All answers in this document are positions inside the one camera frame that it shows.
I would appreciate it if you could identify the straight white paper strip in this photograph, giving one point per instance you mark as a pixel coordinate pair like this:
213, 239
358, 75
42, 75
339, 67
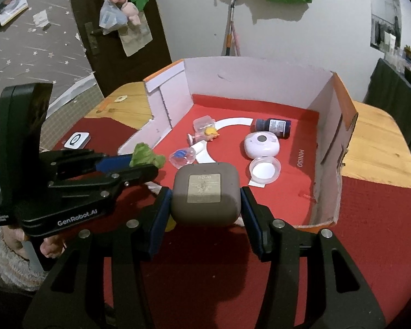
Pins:
257, 183

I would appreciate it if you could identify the pink stick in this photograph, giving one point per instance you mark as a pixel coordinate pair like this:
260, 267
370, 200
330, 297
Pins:
236, 43

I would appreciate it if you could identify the hanging plastic bag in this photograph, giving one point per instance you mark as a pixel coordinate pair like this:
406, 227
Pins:
111, 19

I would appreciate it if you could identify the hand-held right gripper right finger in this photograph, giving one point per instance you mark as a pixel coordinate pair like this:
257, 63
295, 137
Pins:
253, 228

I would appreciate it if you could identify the red tablecloth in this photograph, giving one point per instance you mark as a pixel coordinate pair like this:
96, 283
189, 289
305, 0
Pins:
370, 219

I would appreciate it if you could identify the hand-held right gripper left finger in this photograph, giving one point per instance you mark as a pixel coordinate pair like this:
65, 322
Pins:
157, 228

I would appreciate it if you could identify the taupe square case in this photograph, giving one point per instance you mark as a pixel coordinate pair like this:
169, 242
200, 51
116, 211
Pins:
205, 195

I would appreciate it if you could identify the white book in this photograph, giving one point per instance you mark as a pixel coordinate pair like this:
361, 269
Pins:
12, 7

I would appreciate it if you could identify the person's left forearm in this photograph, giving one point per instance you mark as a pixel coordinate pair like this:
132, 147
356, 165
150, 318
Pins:
7, 270

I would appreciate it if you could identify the small white sticker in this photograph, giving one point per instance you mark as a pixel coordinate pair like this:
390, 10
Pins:
122, 98

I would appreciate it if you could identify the person's left hand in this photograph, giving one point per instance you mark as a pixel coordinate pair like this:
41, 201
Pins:
51, 246

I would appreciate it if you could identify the curved white paper strip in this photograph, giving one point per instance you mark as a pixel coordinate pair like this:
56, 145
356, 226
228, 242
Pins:
233, 122

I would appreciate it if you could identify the pink plush toy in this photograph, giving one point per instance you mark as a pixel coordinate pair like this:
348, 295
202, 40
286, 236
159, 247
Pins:
125, 7

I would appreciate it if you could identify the cardboard box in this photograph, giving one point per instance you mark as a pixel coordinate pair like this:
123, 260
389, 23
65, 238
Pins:
260, 82

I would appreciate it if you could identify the clear capsule with blue toy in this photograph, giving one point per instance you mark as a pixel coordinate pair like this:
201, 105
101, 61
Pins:
182, 156

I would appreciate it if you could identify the small yellow toy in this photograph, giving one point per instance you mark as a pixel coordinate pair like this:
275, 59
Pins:
211, 133

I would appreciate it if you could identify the green plush toy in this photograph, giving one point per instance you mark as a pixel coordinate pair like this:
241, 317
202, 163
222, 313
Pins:
144, 156

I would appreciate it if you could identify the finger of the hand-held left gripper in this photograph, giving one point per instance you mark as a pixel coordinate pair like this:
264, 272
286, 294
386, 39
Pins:
114, 162
137, 174

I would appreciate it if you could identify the red felt mat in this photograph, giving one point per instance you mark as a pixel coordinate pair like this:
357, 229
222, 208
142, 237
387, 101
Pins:
294, 185

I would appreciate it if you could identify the small clear plastic box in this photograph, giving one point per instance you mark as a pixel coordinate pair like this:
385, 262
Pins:
202, 122

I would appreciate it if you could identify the small white tube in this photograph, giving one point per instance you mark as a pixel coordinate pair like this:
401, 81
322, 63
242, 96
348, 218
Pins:
200, 145

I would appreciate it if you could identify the white pink round case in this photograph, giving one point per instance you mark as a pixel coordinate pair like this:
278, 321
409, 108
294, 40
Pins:
262, 144

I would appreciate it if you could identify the small yellow object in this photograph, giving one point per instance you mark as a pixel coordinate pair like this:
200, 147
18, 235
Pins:
171, 224

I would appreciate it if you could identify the wall mirror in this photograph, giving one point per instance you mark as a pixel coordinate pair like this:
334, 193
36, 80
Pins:
385, 10

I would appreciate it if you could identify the dark cloth covered table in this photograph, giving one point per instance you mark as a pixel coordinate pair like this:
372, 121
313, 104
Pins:
390, 89

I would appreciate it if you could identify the beige hanging organizer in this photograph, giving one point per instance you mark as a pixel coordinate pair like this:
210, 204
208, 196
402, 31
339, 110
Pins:
135, 43

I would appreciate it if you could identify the dark blue bottle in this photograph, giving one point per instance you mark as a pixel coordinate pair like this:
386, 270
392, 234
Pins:
274, 127

